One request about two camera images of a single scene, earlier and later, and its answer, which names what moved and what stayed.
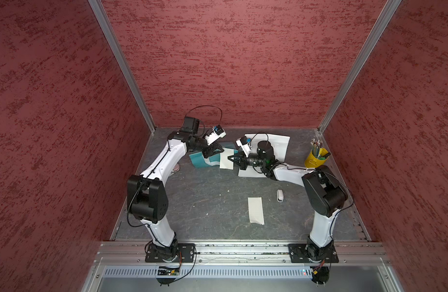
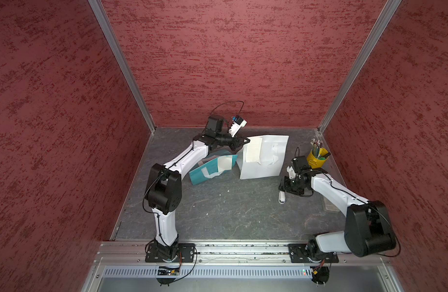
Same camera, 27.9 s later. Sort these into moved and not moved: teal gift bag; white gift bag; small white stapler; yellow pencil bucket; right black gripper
Moved: teal gift bag; right black gripper
Not moved: yellow pencil bucket; white gift bag; small white stapler
